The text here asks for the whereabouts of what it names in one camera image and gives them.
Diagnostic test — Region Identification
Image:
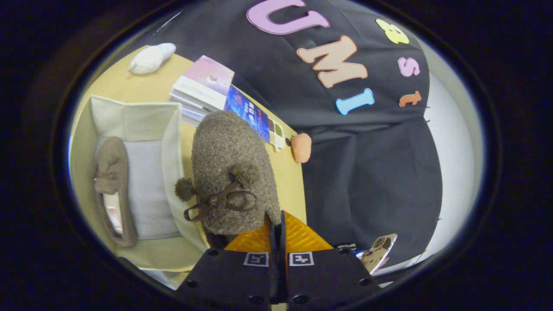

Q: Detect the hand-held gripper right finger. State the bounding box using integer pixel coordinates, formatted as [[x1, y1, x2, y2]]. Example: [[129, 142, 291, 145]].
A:
[[280, 210, 381, 311]]

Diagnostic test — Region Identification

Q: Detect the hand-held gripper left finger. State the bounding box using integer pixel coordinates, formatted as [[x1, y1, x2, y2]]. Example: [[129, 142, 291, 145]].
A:
[[175, 211, 281, 311]]

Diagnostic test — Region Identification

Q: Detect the brown fuzzy shoe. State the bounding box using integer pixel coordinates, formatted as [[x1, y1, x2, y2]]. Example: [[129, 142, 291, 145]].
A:
[[93, 137, 139, 249], [175, 110, 281, 249]]

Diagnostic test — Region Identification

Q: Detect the beige fabric storage box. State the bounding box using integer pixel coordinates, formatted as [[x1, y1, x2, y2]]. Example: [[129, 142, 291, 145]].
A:
[[69, 94, 211, 289]]

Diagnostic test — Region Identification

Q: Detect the orange plush toy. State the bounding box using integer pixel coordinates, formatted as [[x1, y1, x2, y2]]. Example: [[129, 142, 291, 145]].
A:
[[290, 133, 312, 164]]

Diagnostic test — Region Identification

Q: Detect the phone with cartoon case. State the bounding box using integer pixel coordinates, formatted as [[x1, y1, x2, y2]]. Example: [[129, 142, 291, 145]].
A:
[[361, 233, 398, 275]]

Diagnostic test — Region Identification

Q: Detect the black backdrop cloth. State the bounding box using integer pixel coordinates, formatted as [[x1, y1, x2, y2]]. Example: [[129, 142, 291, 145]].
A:
[[151, 0, 443, 268]]

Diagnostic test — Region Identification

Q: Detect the blue book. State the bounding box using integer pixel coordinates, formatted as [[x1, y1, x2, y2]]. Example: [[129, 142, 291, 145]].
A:
[[224, 85, 286, 151]]

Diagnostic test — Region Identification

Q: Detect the pink cover book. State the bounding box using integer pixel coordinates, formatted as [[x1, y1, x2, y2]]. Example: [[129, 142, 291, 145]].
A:
[[181, 55, 235, 98]]

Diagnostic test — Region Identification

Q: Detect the white plush toy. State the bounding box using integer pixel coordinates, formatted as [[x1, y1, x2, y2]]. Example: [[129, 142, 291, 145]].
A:
[[127, 42, 177, 75]]

